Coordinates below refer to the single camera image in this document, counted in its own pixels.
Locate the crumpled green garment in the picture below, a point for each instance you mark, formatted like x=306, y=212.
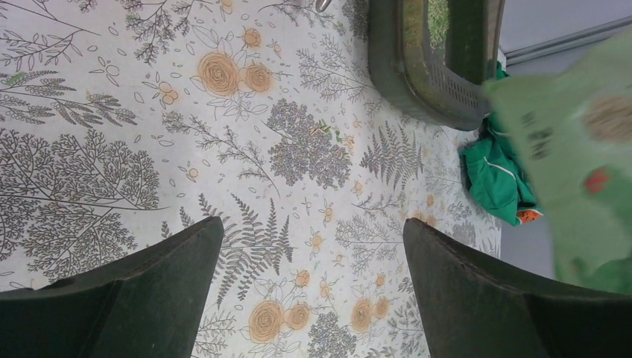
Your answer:
x=496, y=181

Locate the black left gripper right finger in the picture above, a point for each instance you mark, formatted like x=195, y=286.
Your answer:
x=474, y=305

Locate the floral patterned mat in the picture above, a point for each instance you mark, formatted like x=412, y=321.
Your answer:
x=124, y=122

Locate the green cat litter bag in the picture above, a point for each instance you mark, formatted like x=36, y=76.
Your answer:
x=572, y=134

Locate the metal litter scoop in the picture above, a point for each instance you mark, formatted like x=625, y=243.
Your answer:
x=322, y=5

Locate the green cat litter pile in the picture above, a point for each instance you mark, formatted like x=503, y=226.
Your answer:
x=438, y=22

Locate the grey plastic litter box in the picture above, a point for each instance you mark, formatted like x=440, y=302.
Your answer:
x=442, y=86

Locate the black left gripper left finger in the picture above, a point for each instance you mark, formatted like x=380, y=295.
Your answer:
x=147, y=304

